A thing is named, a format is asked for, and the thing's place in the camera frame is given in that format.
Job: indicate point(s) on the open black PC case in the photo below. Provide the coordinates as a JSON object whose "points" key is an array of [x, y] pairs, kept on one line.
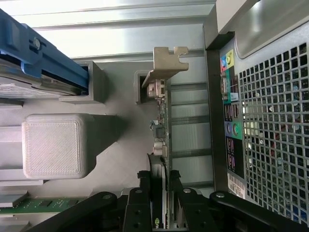
{"points": [[265, 120]]}

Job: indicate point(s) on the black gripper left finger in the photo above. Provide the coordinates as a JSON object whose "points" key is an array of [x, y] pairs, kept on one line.
{"points": [[142, 212]]}

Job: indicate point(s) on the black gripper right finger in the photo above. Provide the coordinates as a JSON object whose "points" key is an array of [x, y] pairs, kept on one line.
{"points": [[198, 215]]}

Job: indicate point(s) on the grey printed part rack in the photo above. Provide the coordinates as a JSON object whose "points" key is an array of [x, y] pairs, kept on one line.
{"points": [[120, 169]]}

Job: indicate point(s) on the silver hard disk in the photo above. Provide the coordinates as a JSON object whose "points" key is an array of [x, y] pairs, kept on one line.
{"points": [[29, 89]]}

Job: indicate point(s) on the green RAM stick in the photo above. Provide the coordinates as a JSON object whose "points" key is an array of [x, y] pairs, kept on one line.
{"points": [[48, 204]]}

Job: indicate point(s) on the blue disk caddy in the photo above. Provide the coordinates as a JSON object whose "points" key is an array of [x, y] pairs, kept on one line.
{"points": [[60, 65]]}

